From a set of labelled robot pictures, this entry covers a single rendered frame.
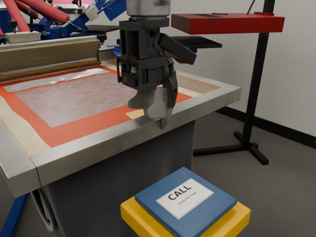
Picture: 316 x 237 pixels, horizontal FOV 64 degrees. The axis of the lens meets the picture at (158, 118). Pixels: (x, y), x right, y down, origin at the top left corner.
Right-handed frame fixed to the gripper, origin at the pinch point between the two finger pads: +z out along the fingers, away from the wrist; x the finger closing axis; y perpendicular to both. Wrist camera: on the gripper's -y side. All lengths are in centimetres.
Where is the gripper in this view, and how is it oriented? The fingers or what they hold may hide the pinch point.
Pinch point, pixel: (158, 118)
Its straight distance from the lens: 53.7
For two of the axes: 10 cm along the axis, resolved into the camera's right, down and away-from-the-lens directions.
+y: -7.5, 2.9, -6.0
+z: 0.0, 9.0, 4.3
